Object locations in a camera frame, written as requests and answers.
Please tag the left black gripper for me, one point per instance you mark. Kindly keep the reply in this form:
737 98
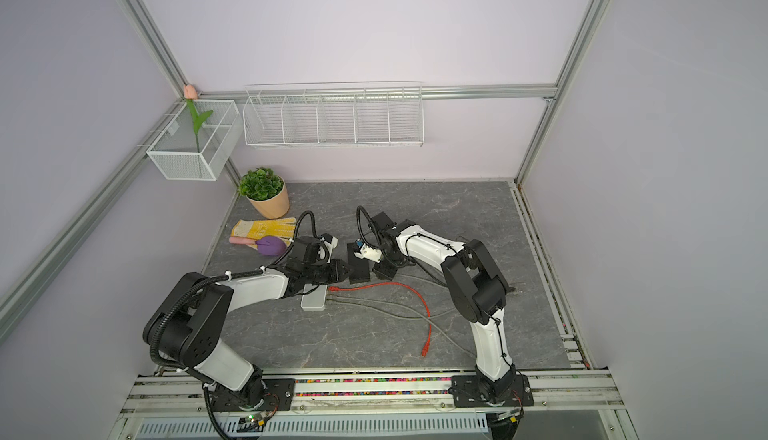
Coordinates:
337 274

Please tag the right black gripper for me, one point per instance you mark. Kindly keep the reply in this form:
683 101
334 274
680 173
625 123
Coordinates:
381 271

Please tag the white network switch box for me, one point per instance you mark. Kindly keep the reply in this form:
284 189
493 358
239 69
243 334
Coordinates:
314 298

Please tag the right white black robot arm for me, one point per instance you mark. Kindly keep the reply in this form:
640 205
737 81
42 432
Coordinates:
476 285

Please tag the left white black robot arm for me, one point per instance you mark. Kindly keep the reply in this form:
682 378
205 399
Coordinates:
185 331

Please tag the purple pink trowel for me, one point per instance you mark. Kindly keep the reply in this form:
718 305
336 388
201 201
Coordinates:
270 246

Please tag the yellow work glove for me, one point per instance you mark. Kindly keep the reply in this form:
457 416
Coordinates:
282 229

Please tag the green plant in pot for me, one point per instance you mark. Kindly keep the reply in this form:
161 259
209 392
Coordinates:
266 192

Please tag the pink artificial tulip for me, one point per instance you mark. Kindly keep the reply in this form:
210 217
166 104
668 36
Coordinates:
198 118

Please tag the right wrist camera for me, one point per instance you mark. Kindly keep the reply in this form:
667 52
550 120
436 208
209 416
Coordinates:
365 252

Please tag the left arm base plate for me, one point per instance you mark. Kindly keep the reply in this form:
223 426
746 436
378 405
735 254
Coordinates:
266 394

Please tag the long white wire basket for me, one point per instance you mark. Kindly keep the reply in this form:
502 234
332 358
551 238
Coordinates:
344 114

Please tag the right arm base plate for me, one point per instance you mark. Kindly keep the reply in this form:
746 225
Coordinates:
474 391

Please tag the small white wire basket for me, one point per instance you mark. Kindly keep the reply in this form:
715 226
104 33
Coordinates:
174 153

